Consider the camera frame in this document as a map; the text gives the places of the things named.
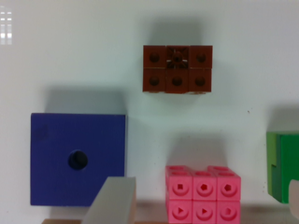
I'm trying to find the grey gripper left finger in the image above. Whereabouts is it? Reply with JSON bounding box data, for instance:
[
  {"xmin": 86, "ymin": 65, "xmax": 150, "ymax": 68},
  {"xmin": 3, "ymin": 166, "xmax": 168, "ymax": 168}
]
[{"xmin": 81, "ymin": 177, "xmax": 136, "ymax": 224}]

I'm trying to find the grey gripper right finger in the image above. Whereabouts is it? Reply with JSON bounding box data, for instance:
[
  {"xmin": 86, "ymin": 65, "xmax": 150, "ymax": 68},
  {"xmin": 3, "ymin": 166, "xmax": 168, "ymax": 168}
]
[{"xmin": 289, "ymin": 180, "xmax": 299, "ymax": 217}]

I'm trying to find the pink snap cube flower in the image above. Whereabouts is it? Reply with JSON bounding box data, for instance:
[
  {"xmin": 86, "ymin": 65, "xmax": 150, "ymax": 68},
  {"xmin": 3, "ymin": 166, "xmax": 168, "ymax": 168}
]
[{"xmin": 165, "ymin": 165, "xmax": 241, "ymax": 224}]

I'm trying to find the green wooden block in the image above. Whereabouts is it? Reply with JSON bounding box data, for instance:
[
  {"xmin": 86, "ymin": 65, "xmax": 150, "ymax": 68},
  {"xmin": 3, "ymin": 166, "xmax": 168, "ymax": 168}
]
[{"xmin": 266, "ymin": 132, "xmax": 299, "ymax": 203}]

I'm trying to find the blue square block with hole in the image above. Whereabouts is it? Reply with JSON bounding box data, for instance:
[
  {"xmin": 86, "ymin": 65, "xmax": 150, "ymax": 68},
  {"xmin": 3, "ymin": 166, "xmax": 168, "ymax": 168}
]
[{"xmin": 31, "ymin": 113, "xmax": 126, "ymax": 206}]

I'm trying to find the brown snap cube block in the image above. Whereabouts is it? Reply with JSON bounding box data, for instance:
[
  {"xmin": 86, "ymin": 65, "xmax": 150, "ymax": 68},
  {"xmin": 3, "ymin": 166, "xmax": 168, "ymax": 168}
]
[{"xmin": 143, "ymin": 46, "xmax": 213, "ymax": 94}]

